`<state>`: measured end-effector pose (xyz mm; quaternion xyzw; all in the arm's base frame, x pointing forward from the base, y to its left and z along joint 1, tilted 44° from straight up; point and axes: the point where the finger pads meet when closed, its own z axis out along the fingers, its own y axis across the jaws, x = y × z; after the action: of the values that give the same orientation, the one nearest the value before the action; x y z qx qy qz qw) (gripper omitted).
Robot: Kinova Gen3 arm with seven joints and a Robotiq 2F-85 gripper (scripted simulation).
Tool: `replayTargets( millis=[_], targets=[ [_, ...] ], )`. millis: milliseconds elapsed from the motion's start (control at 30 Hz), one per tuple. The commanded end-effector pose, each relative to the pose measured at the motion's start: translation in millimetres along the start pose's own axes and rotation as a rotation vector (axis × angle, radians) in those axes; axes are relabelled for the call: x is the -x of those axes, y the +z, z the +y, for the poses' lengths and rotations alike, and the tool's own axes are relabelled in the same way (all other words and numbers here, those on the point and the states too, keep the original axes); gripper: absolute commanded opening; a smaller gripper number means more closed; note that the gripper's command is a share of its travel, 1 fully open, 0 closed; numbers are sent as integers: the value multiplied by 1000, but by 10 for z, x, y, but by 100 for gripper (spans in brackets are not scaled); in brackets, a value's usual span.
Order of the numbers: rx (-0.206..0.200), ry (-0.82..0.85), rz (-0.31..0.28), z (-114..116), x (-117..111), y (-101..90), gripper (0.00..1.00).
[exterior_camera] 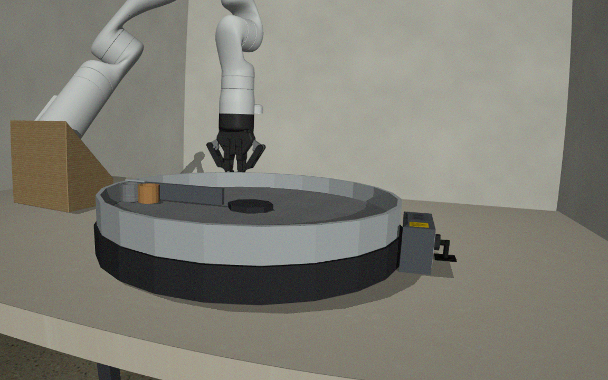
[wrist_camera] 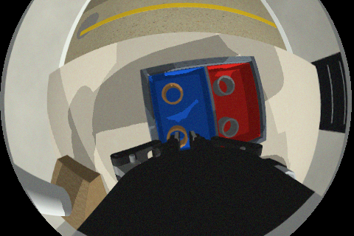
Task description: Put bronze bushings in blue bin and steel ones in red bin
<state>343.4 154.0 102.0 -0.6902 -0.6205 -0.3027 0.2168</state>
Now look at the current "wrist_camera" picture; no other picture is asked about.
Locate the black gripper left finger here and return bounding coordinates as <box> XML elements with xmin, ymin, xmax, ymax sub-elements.
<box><xmin>110</xmin><ymin>132</ymin><xmax>181</xmax><ymax>181</ymax></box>

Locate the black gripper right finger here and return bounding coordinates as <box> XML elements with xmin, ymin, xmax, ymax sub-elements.
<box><xmin>189</xmin><ymin>131</ymin><xmax>263</xmax><ymax>157</ymax></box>

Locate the grey metal sleeve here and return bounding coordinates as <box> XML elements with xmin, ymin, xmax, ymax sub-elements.
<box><xmin>218</xmin><ymin>117</ymin><xmax>239</xmax><ymax>138</ymax></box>
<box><xmin>212</xmin><ymin>75</ymin><xmax>235</xmax><ymax>97</ymax></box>

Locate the bronze bushing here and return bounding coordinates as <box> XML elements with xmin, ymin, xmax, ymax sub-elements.
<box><xmin>167</xmin><ymin>125</ymin><xmax>188</xmax><ymax>148</ymax></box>
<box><xmin>162</xmin><ymin>83</ymin><xmax>183</xmax><ymax>105</ymax></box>

